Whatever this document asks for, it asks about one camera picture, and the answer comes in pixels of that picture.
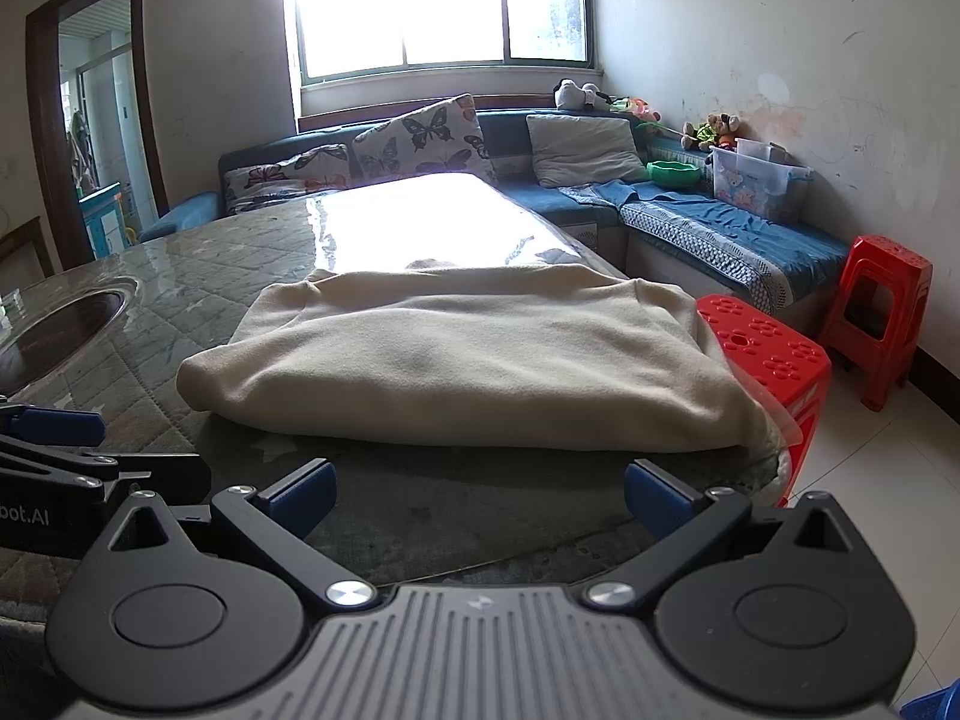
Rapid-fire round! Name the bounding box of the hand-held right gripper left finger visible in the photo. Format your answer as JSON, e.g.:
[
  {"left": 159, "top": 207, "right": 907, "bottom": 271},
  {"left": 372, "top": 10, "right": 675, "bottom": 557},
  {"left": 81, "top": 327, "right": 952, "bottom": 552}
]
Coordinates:
[{"left": 103, "top": 457, "right": 380, "bottom": 612}]

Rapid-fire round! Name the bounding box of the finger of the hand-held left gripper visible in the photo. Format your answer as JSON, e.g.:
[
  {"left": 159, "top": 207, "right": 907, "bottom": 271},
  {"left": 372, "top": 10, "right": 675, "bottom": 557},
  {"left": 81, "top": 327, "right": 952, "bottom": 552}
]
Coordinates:
[
  {"left": 94, "top": 465, "right": 158, "bottom": 505},
  {"left": 0, "top": 403, "right": 106, "bottom": 449}
]

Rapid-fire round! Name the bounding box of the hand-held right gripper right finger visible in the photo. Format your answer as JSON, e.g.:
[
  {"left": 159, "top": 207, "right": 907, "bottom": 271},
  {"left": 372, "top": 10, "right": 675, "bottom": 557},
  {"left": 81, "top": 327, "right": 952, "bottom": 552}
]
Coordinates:
[{"left": 583, "top": 457, "right": 862, "bottom": 612}]

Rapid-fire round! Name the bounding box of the cream sweatshirt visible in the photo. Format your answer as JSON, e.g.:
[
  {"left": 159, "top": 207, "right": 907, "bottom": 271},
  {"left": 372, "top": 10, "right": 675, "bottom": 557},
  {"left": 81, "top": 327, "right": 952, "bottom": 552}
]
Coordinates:
[{"left": 178, "top": 262, "right": 785, "bottom": 455}]

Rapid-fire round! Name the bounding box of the round black induction cooktop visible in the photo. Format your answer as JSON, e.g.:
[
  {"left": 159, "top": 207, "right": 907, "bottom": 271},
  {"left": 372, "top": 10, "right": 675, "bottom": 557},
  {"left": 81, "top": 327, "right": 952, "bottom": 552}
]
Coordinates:
[{"left": 0, "top": 276, "right": 142, "bottom": 398}]

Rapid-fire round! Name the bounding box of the red plastic stool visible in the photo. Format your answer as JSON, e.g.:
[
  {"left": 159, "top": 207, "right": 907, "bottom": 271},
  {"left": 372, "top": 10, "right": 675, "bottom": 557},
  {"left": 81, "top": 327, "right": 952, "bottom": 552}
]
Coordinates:
[
  {"left": 817, "top": 235, "right": 935, "bottom": 412},
  {"left": 694, "top": 294, "right": 833, "bottom": 509}
]

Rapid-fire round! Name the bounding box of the dark wooden sideboard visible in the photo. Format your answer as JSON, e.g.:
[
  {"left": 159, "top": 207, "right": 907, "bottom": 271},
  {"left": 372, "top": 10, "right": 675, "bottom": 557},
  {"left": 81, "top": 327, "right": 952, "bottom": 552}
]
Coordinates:
[{"left": 0, "top": 216, "right": 55, "bottom": 301}]

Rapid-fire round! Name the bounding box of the light blue cabinet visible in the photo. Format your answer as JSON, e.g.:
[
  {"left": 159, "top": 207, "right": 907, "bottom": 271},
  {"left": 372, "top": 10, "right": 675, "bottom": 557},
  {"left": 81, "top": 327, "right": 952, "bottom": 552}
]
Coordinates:
[{"left": 79, "top": 181, "right": 125, "bottom": 260}]

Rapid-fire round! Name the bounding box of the blue blanket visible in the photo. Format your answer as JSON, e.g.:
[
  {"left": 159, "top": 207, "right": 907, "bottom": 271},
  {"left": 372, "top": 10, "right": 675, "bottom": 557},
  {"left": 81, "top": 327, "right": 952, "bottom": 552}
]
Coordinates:
[{"left": 559, "top": 180, "right": 852, "bottom": 271}]

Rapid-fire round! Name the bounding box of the flat butterfly print pillow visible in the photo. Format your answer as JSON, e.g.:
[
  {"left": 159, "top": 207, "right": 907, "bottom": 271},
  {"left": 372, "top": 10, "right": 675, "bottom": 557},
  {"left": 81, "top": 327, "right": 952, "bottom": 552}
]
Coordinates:
[{"left": 223, "top": 144, "right": 353, "bottom": 215}]

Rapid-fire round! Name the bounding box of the green plastic basin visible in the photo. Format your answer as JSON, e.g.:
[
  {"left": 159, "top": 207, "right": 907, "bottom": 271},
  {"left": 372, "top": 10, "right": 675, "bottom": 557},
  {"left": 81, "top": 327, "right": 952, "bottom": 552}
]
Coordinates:
[{"left": 646, "top": 160, "right": 702, "bottom": 188}]

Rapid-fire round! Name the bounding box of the clear plastic storage box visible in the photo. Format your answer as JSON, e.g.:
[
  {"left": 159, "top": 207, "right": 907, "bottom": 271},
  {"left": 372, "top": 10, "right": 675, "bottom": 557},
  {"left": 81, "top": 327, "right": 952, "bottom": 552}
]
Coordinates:
[{"left": 709, "top": 139, "right": 812, "bottom": 224}]

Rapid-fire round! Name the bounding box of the blue plastic basket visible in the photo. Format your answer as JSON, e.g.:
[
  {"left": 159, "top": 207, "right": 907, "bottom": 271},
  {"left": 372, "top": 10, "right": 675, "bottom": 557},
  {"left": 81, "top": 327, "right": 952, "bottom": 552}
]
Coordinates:
[{"left": 898, "top": 679, "right": 960, "bottom": 720}]

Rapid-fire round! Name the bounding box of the grey cushion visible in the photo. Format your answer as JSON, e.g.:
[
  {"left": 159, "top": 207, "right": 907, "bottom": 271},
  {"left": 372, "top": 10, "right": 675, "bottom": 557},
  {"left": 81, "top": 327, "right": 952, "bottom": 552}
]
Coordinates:
[{"left": 526, "top": 114, "right": 647, "bottom": 187}]

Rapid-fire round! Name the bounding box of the brown plush bear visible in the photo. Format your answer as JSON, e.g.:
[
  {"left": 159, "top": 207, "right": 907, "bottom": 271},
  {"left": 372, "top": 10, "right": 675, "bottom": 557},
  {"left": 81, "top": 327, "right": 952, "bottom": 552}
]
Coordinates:
[{"left": 681, "top": 112, "right": 742, "bottom": 152}]

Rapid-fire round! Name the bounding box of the square butterfly print pillow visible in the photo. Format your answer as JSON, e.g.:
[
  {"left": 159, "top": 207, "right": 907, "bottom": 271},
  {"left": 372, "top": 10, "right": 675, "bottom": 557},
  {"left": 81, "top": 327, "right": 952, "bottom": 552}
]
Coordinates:
[{"left": 352, "top": 94, "right": 497, "bottom": 187}]

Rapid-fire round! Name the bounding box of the blue corner sofa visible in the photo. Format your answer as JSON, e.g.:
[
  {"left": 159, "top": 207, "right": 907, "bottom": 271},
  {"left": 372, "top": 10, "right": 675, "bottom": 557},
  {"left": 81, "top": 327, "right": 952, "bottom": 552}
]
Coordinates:
[{"left": 139, "top": 106, "right": 852, "bottom": 316}]

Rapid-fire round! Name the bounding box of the white panda plush toy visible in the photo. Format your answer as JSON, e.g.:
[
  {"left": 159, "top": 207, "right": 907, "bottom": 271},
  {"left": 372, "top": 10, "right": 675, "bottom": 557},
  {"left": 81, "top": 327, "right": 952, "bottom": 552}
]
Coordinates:
[{"left": 553, "top": 79, "right": 612, "bottom": 112}]

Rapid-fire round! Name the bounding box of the window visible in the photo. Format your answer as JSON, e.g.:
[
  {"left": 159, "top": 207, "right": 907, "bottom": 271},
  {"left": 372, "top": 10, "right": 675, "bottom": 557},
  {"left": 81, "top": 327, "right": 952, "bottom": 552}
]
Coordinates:
[{"left": 283, "top": 0, "right": 601, "bottom": 83}]

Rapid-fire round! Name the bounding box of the dark wooden door frame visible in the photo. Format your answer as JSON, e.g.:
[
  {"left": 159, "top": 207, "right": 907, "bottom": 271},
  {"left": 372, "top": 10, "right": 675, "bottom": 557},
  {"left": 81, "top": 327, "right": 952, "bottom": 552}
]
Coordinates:
[{"left": 26, "top": 0, "right": 170, "bottom": 271}]

